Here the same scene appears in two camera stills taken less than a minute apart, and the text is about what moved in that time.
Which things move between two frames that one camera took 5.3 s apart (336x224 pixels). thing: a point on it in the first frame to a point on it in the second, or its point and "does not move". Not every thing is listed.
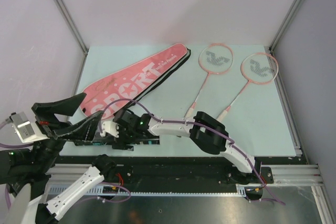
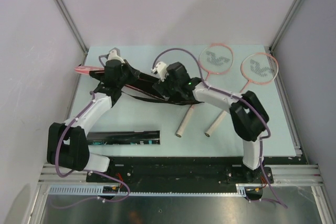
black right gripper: x=123 y=147 to x=160 y=86
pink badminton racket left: x=214 y=59 does not move
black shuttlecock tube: x=149 y=140 does not move
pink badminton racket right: x=260 y=68 does not move
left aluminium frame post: x=65 y=9 does not move
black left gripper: x=85 y=130 to x=134 y=73
